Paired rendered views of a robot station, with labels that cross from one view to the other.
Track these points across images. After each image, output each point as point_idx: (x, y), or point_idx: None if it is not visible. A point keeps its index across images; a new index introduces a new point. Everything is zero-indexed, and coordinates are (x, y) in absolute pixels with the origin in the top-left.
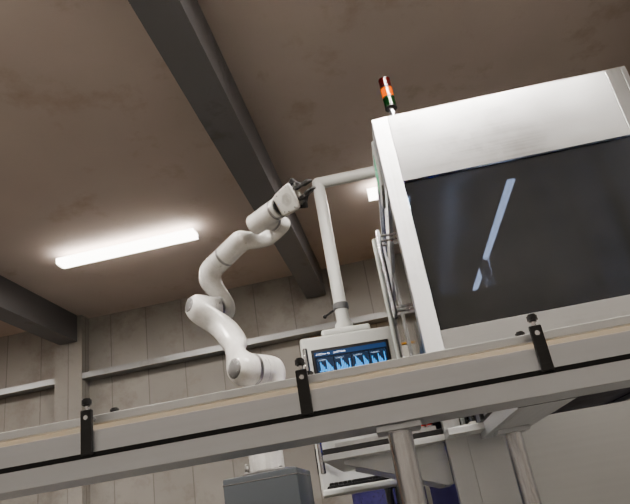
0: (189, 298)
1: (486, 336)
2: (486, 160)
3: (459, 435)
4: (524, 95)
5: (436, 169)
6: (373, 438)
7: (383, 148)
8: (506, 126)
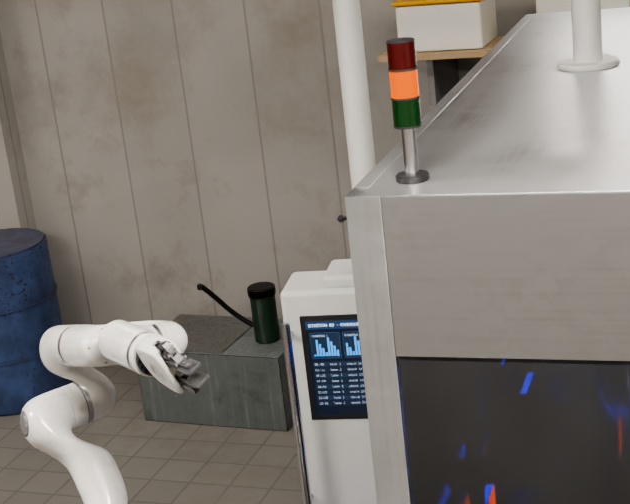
0: (24, 412)
1: None
2: (576, 352)
3: None
4: None
5: (467, 347)
6: None
7: (363, 273)
8: None
